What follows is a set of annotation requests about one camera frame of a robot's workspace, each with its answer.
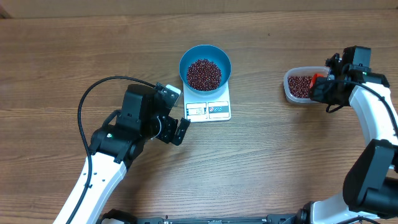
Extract red adzuki beans in container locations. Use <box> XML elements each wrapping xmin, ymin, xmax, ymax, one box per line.
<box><xmin>287</xmin><ymin>76</ymin><xmax>312</xmax><ymax>98</ymax></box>

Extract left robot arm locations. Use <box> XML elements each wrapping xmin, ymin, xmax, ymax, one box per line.
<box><xmin>55</xmin><ymin>83</ymin><xmax>190</xmax><ymax>223</ymax></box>

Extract red beans in bowl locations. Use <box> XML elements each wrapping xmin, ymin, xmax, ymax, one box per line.
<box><xmin>187</xmin><ymin>59</ymin><xmax>221</xmax><ymax>91</ymax></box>

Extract red measuring scoop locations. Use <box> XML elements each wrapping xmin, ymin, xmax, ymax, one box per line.
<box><xmin>310</xmin><ymin>73</ymin><xmax>325</xmax><ymax>88</ymax></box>

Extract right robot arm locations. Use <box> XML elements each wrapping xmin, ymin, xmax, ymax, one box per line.
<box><xmin>292</xmin><ymin>70</ymin><xmax>397</xmax><ymax>223</ymax></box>

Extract clear plastic container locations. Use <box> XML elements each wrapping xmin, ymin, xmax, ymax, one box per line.
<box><xmin>283</xmin><ymin>67</ymin><xmax>329</xmax><ymax>105</ymax></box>

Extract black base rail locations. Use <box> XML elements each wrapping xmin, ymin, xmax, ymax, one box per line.
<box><xmin>96</xmin><ymin>209</ymin><xmax>310</xmax><ymax>224</ymax></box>

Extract blue bowl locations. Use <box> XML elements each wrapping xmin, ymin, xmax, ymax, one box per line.
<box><xmin>179</xmin><ymin>45</ymin><xmax>232</xmax><ymax>95</ymax></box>

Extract white digital kitchen scale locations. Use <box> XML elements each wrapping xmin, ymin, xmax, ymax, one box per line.
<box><xmin>183</xmin><ymin>82</ymin><xmax>232</xmax><ymax>123</ymax></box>

